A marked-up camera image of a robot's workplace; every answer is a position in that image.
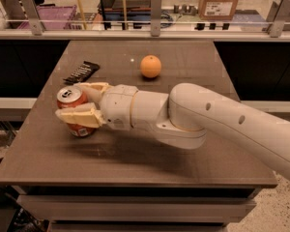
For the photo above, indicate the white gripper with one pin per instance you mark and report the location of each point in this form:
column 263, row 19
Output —
column 117, row 106

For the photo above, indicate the red coke can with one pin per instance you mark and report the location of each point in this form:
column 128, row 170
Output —
column 71, row 96

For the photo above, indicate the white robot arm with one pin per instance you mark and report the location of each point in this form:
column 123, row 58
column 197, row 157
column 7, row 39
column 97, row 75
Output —
column 180, row 118

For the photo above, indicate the black snack bar wrapper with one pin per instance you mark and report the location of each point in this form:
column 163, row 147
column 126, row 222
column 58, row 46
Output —
column 82, row 73

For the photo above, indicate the orange fruit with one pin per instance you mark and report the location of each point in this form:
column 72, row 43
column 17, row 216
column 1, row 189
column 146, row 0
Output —
column 150, row 66

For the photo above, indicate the purple plastic crate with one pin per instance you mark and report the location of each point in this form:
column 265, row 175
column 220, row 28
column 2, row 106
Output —
column 56, row 17

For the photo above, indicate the grey table drawer unit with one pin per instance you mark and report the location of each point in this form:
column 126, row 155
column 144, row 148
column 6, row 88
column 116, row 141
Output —
column 137, row 209

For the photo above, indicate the orange and blue bin stack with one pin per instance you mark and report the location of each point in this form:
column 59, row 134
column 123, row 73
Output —
column 124, row 12

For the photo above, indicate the grey railing post left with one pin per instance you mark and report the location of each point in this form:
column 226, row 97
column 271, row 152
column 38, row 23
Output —
column 33, row 17

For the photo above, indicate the grey railing post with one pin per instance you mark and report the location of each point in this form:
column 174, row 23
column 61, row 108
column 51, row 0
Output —
column 33, row 17
column 279, row 18
column 155, row 17

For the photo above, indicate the grey railing post middle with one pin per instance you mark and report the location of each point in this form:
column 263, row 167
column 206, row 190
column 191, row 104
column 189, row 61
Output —
column 155, row 17

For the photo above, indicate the grey railing post right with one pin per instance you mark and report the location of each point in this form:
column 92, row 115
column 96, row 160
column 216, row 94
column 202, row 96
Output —
column 279, row 18

